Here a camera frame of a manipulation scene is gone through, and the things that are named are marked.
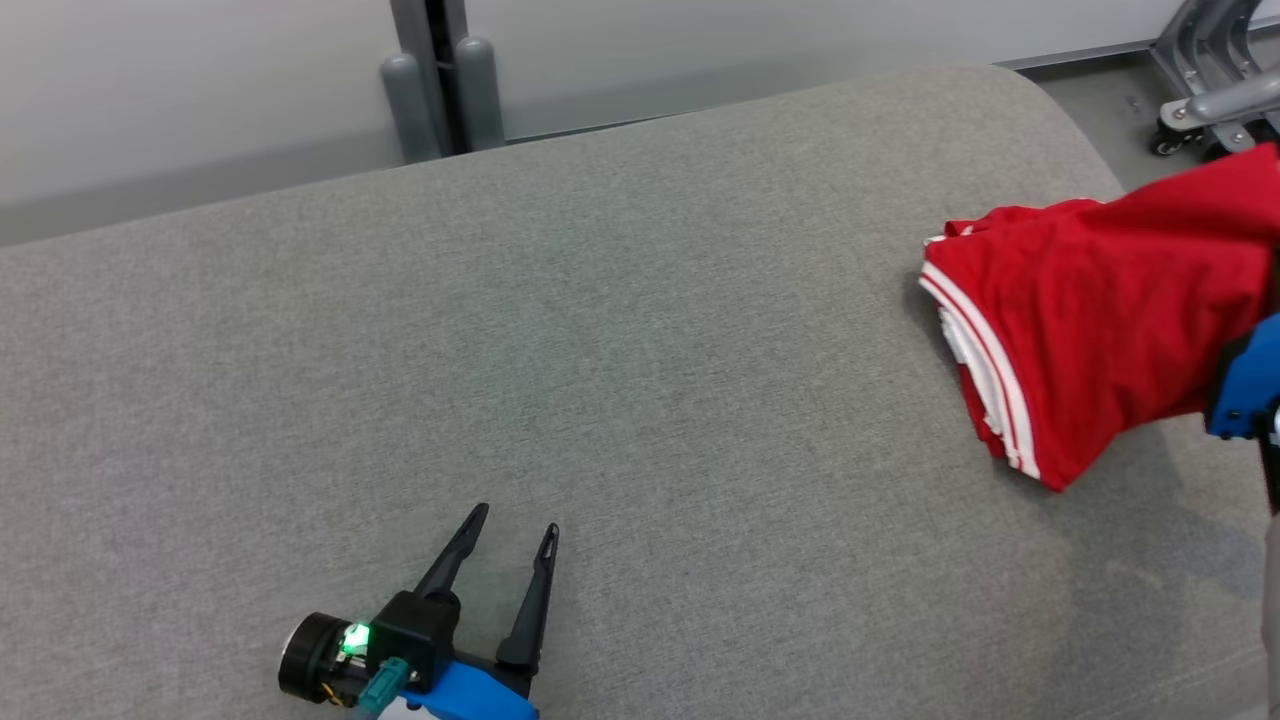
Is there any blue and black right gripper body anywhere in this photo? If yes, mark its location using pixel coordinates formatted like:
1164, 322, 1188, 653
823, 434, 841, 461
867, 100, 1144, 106
1205, 315, 1280, 441

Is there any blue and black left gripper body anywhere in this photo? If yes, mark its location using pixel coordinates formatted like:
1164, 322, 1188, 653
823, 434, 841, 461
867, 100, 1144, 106
278, 612, 542, 720

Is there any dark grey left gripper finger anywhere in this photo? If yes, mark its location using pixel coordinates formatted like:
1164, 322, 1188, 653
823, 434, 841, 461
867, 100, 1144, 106
496, 522, 560, 670
414, 503, 491, 599

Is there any red and white basketball jersey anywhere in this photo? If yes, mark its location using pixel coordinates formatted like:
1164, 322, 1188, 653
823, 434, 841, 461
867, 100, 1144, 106
918, 142, 1280, 493

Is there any black left cable, teal plug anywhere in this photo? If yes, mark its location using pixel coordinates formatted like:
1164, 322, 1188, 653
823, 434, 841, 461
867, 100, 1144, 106
355, 657, 411, 716

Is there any grey wheeled metal cart frame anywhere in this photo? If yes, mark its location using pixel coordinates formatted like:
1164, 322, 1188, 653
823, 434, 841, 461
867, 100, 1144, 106
1148, 0, 1280, 161

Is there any grey partition post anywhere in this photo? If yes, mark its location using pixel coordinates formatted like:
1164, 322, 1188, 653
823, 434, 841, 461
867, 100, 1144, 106
380, 0, 506, 164

